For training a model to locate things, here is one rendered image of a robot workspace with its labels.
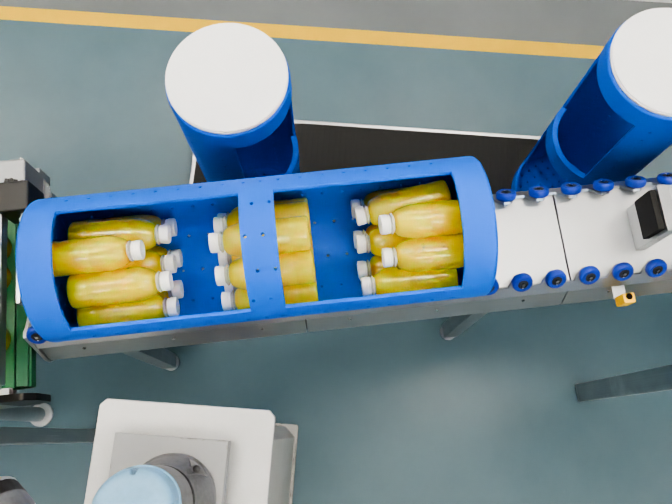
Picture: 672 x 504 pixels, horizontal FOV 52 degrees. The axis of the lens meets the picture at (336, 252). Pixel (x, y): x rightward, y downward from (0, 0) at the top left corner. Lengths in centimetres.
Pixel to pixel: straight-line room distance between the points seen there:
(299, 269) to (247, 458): 36
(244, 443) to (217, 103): 74
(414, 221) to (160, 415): 59
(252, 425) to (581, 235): 86
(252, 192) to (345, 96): 149
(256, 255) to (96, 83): 177
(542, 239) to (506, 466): 108
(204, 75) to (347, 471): 141
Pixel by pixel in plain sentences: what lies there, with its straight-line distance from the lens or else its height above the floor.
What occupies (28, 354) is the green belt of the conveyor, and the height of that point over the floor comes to 88.
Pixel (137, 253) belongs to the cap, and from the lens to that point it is 135.
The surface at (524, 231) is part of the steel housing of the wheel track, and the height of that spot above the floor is 93.
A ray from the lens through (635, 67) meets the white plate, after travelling 174.
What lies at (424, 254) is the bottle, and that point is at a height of 114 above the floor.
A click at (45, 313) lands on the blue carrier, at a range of 135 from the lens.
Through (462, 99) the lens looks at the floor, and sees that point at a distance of 278.
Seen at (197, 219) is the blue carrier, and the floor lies 101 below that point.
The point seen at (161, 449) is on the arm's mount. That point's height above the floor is 118.
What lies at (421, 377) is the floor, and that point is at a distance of 245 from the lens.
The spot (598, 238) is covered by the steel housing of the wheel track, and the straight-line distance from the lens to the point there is 167.
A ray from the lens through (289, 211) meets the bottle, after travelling 136.
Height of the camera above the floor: 242
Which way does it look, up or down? 75 degrees down
